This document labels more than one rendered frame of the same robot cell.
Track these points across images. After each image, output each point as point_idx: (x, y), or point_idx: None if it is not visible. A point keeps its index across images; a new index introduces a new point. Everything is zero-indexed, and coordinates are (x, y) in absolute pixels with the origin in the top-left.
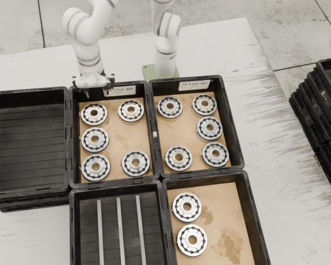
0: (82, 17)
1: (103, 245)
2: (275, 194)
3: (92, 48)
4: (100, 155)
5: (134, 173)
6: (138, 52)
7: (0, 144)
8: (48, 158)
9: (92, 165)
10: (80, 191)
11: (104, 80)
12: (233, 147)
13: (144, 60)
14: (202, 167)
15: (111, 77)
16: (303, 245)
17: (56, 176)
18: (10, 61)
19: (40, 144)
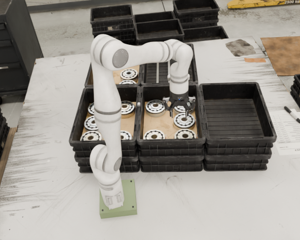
0: (176, 43)
1: None
2: (62, 113)
3: (174, 63)
4: (180, 110)
5: (157, 101)
6: (137, 239)
7: (257, 127)
8: (219, 117)
9: None
10: (191, 82)
11: (169, 74)
12: (84, 103)
13: (132, 227)
14: None
15: (165, 98)
16: (61, 91)
17: (211, 108)
18: (289, 237)
19: (227, 126)
